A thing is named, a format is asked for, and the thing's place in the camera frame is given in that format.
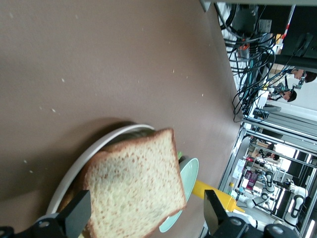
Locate beige plate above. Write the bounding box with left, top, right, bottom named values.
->
left=46, top=123, right=157, bottom=216

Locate black computer box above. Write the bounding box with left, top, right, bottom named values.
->
left=231, top=3, right=260, bottom=33

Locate yellow mustard squeeze bottle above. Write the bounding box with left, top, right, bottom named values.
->
left=192, top=179, right=246, bottom=214

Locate light green plate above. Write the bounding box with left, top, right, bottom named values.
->
left=158, top=157, right=200, bottom=234

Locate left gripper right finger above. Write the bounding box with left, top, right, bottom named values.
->
left=203, top=189, right=299, bottom=238

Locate black desk panel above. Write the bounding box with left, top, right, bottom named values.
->
left=271, top=4, right=317, bottom=73

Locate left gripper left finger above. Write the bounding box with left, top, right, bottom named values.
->
left=0, top=189, right=92, bottom=238

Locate grey metal table bracket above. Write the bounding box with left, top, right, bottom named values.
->
left=199, top=0, right=212, bottom=12

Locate black floor cable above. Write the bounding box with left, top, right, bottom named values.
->
left=231, top=37, right=275, bottom=123
left=214, top=2, right=278, bottom=75

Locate aluminium frame enclosure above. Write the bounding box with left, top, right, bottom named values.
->
left=217, top=121, right=317, bottom=238

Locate person with black hair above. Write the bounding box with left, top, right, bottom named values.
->
left=289, top=68, right=317, bottom=84

